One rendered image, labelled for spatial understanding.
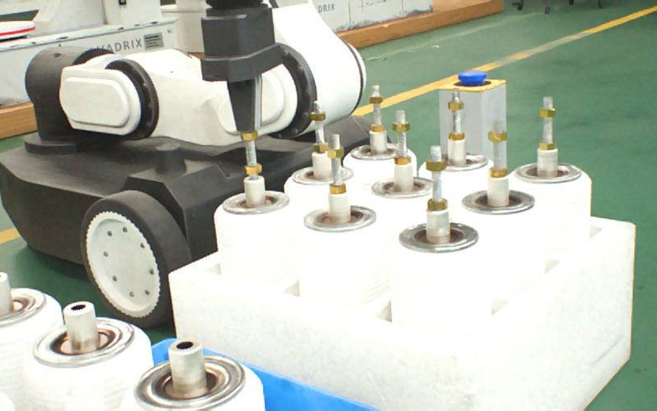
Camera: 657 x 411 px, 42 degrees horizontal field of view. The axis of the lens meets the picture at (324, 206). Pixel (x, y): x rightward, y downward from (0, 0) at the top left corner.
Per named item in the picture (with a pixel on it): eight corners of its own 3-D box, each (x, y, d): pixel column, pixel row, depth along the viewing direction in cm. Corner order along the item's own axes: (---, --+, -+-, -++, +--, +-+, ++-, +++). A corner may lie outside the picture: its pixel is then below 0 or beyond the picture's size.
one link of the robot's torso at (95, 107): (63, 134, 156) (51, 62, 152) (147, 112, 170) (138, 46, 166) (136, 145, 143) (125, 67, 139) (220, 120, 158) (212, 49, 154)
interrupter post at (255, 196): (241, 207, 95) (238, 178, 94) (257, 201, 96) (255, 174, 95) (254, 211, 93) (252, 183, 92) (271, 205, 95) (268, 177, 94)
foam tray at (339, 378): (186, 412, 102) (166, 273, 96) (376, 294, 130) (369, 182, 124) (474, 536, 78) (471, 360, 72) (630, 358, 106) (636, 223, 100)
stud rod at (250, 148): (260, 186, 94) (253, 119, 91) (251, 187, 93) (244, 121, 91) (257, 184, 95) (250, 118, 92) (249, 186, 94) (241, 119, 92)
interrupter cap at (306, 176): (366, 178, 102) (366, 172, 102) (313, 192, 98) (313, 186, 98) (332, 166, 108) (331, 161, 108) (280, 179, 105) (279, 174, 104)
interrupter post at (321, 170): (337, 178, 103) (334, 152, 102) (319, 183, 102) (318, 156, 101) (325, 174, 105) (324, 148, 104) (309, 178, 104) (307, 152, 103)
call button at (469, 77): (452, 89, 120) (451, 74, 119) (467, 83, 123) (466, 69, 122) (478, 90, 117) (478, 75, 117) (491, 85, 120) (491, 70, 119)
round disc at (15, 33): (-76, 46, 285) (-80, 28, 283) (5, 33, 307) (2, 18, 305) (-28, 47, 266) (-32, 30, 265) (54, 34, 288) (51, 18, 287)
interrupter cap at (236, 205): (209, 209, 95) (208, 203, 95) (261, 192, 100) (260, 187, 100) (251, 222, 90) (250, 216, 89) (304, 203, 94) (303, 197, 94)
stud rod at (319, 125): (325, 164, 102) (320, 102, 100) (317, 164, 102) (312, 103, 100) (326, 161, 103) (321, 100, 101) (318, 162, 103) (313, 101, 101)
